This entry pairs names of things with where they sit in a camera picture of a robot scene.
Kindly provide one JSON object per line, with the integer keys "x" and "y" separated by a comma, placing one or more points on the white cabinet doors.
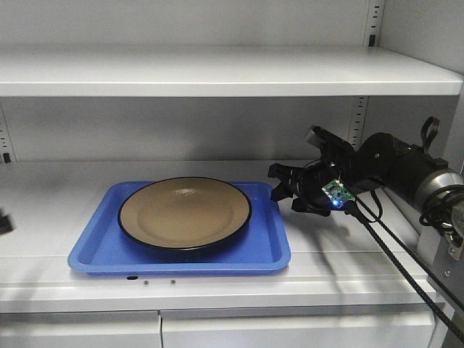
{"x": 150, "y": 329}

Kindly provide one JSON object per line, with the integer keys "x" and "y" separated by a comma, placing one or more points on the beige plate black rim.
{"x": 185, "y": 213}

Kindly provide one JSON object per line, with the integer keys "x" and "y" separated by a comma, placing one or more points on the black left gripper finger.
{"x": 6, "y": 225}

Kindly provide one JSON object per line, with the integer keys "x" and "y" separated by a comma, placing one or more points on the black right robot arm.
{"x": 427, "y": 184}

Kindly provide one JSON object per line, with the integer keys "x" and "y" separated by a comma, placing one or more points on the white upper cabinet shelf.
{"x": 219, "y": 71}

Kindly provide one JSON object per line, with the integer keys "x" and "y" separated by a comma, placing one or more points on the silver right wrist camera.
{"x": 319, "y": 137}

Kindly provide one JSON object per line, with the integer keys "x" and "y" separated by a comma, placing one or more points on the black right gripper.
{"x": 305, "y": 185}

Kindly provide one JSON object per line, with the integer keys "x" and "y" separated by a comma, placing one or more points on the blue plastic tray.
{"x": 261, "y": 247}

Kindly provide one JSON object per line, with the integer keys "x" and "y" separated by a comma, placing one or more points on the green circuit board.
{"x": 337, "y": 192}

